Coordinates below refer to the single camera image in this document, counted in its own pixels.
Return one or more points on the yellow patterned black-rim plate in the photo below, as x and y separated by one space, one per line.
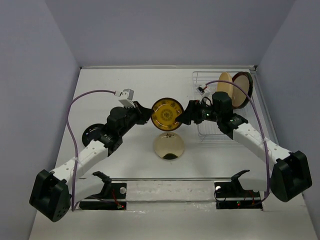
165 112

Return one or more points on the red rim white plate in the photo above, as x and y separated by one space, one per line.
240 96

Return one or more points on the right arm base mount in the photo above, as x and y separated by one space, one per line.
229 197

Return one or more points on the black round plate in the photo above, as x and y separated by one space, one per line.
91 133

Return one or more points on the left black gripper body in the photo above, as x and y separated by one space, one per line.
130 119

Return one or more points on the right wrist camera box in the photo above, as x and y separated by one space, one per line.
204 91

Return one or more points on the white wire dish rack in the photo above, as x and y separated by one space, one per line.
209 131

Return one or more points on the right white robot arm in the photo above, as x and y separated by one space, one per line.
287 173

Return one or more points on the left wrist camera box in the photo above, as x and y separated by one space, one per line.
125 97

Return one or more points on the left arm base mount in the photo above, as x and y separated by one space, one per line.
111 198

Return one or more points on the cream plate black mark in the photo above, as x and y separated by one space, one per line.
169 146

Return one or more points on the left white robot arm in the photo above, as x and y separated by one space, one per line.
54 191

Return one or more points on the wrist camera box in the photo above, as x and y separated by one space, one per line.
204 91
125 97

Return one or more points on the orange round plate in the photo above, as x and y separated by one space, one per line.
225 84

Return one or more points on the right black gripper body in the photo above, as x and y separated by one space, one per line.
206 112

